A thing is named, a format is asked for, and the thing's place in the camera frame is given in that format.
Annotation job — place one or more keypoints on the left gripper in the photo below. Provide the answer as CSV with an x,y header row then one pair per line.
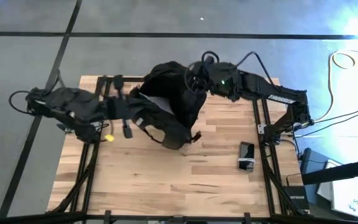
x,y
118,109

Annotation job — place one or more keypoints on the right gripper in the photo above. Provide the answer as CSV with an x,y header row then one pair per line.
x,y
202,77

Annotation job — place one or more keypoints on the black backpack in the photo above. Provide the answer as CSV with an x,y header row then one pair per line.
x,y
172,90

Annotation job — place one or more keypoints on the black phone with white band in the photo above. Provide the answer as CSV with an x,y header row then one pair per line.
x,y
246,152

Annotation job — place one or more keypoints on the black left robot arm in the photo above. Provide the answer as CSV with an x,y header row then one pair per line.
x,y
73,105

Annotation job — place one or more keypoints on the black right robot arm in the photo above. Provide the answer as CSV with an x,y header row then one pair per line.
x,y
259,88

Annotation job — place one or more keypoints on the yellow plastic tag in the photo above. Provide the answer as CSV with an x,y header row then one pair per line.
x,y
109,137

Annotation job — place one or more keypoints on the grey equipment case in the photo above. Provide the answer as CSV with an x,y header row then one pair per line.
x,y
312,165

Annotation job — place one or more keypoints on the black overhead crossbar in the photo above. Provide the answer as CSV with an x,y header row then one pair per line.
x,y
26,217

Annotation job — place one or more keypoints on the black Netgear box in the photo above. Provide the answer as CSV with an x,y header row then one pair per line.
x,y
295,197

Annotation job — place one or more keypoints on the black diagonal beam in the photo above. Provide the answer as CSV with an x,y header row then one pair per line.
x,y
337,171

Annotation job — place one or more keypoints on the white flat box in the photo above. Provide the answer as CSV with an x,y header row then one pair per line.
x,y
350,196

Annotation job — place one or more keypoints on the black metal table frame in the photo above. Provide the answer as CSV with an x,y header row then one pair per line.
x,y
132,79

